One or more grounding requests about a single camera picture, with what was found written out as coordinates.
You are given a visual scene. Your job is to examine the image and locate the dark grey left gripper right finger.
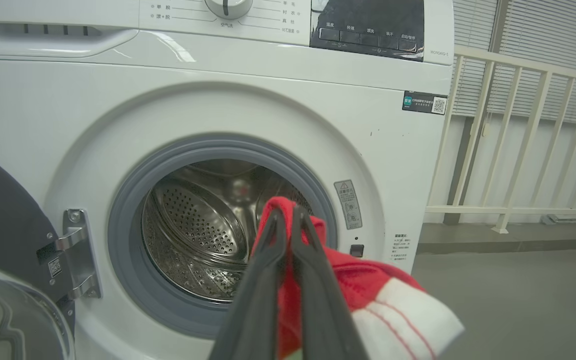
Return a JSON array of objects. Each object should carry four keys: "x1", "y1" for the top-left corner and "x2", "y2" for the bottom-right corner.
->
[{"x1": 290, "y1": 206, "x2": 369, "y2": 360}]

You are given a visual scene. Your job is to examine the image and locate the silver metal door hinge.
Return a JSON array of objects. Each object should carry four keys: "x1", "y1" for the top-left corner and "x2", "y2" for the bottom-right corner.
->
[{"x1": 36, "y1": 209, "x2": 103, "y2": 301}]

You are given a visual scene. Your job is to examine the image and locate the white front-load washing machine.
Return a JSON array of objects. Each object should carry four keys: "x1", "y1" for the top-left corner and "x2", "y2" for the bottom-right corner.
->
[{"x1": 0, "y1": 0, "x2": 455, "y2": 360}]

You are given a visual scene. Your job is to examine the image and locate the black printed text label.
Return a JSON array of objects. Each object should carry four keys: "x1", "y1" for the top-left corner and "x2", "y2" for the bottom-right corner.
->
[{"x1": 392, "y1": 233, "x2": 410, "y2": 262}]

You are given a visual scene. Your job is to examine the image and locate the dark round glass washer door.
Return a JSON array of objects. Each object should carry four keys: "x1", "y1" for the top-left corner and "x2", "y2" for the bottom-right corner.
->
[{"x1": 0, "y1": 140, "x2": 77, "y2": 360}]

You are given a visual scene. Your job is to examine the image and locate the black QR code sticker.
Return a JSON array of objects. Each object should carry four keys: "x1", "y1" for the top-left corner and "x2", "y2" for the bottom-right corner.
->
[{"x1": 402, "y1": 90, "x2": 448, "y2": 116}]

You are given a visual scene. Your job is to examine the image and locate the red and white garment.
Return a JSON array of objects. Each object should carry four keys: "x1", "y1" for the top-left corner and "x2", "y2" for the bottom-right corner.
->
[{"x1": 251, "y1": 196, "x2": 465, "y2": 360}]

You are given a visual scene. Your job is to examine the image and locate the stainless steel washing machine drum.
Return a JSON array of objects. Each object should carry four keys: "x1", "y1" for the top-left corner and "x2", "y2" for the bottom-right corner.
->
[{"x1": 142, "y1": 159, "x2": 314, "y2": 303}]

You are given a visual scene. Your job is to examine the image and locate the white window blinds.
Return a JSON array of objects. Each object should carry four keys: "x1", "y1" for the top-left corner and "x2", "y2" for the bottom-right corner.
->
[{"x1": 452, "y1": 0, "x2": 576, "y2": 126}]

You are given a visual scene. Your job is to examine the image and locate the grey warning sticker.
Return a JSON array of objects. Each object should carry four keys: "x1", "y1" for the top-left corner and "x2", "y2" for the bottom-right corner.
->
[{"x1": 334, "y1": 179, "x2": 363, "y2": 231}]

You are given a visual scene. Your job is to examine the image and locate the black washing machine control panel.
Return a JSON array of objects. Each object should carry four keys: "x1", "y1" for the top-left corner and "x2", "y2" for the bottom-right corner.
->
[{"x1": 310, "y1": 0, "x2": 425, "y2": 63}]

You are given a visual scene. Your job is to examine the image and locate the cream metal railing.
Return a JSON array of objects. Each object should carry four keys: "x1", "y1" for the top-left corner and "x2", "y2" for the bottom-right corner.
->
[{"x1": 425, "y1": 45, "x2": 576, "y2": 235}]

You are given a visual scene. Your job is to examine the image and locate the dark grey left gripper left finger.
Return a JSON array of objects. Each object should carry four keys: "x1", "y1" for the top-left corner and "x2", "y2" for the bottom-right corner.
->
[{"x1": 209, "y1": 207, "x2": 289, "y2": 360}]

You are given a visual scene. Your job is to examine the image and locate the white round control knob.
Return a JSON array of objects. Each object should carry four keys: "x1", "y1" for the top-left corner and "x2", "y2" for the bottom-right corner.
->
[{"x1": 204, "y1": 0, "x2": 254, "y2": 21}]

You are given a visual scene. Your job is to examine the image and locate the white detergent drawer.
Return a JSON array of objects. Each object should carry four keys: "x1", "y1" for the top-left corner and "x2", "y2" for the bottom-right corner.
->
[{"x1": 0, "y1": 22, "x2": 140, "y2": 59}]

